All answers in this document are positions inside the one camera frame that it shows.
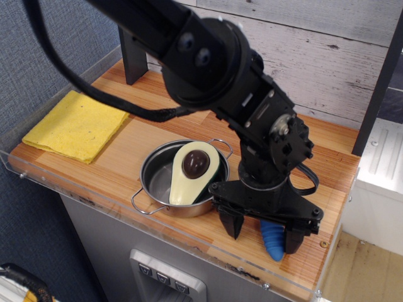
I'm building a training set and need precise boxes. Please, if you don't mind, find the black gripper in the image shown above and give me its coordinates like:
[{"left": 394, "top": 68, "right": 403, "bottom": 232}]
[{"left": 208, "top": 164, "right": 324, "bottom": 254}]

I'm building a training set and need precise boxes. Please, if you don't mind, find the blue handled metal fork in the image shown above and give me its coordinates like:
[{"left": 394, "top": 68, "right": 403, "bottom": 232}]
[{"left": 260, "top": 220, "right": 285, "bottom": 262}]

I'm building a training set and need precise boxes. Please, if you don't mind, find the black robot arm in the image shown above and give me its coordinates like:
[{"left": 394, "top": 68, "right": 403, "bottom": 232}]
[{"left": 93, "top": 1, "right": 324, "bottom": 254}]

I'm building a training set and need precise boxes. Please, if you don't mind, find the yellow towel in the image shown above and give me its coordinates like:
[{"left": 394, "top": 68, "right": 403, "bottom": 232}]
[{"left": 22, "top": 91, "right": 129, "bottom": 164}]

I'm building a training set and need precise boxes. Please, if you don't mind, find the toy avocado half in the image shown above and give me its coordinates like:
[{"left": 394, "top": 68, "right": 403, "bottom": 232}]
[{"left": 169, "top": 141, "right": 220, "bottom": 206}]

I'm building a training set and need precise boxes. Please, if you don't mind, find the small steel pot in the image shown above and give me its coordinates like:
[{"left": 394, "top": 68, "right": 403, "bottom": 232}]
[{"left": 131, "top": 139, "right": 233, "bottom": 218}]

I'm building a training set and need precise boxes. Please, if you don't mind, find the white toy sink unit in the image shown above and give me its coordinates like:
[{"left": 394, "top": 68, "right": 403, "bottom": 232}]
[{"left": 341, "top": 118, "right": 402, "bottom": 255}]

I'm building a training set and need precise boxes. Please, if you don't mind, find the silver dispenser button panel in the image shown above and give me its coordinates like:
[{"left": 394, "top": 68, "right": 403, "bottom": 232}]
[{"left": 130, "top": 249, "right": 207, "bottom": 301}]

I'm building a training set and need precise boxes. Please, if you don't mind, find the grey toy fridge cabinet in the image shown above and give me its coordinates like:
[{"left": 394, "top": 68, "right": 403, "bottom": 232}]
[{"left": 59, "top": 192, "right": 284, "bottom": 302}]

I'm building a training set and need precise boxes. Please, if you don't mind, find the yellow black object corner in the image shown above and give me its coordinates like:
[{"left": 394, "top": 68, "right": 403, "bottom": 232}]
[{"left": 1, "top": 263, "right": 57, "bottom": 301}]

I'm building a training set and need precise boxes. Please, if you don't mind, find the dark left shelf post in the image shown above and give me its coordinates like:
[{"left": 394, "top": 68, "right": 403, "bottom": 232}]
[{"left": 118, "top": 26, "right": 149, "bottom": 85}]

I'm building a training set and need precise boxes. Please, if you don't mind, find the dark shelf post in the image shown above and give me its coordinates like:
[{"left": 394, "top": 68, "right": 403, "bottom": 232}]
[
  {"left": 351, "top": 13, "right": 402, "bottom": 156},
  {"left": 118, "top": 26, "right": 149, "bottom": 85}
]

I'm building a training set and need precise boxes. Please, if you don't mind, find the dark right shelf post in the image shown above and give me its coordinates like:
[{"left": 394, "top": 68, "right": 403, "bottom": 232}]
[{"left": 351, "top": 13, "right": 402, "bottom": 156}]

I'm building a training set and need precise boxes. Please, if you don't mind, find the clear acrylic guard rail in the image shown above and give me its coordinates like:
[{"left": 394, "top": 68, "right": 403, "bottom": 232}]
[{"left": 0, "top": 53, "right": 360, "bottom": 302}]

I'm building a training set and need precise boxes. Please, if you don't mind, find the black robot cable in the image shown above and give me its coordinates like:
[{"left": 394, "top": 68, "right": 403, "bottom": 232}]
[{"left": 21, "top": 0, "right": 202, "bottom": 124}]

